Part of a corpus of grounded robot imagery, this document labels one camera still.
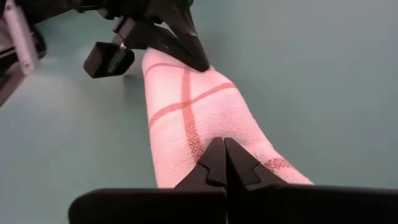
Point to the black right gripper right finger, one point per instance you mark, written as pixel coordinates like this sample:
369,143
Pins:
311,207

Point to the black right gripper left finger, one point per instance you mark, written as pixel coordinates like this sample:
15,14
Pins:
149,207

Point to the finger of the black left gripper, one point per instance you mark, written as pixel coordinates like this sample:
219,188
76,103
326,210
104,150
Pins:
155,40
189,34

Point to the white red-checked towel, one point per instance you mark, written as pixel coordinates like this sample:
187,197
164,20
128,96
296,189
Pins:
192,124

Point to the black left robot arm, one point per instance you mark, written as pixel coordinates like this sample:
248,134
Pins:
46,9

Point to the green table mat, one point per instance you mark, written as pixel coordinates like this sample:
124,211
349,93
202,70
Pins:
311,77

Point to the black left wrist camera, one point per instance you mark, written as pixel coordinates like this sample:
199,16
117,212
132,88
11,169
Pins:
105,60

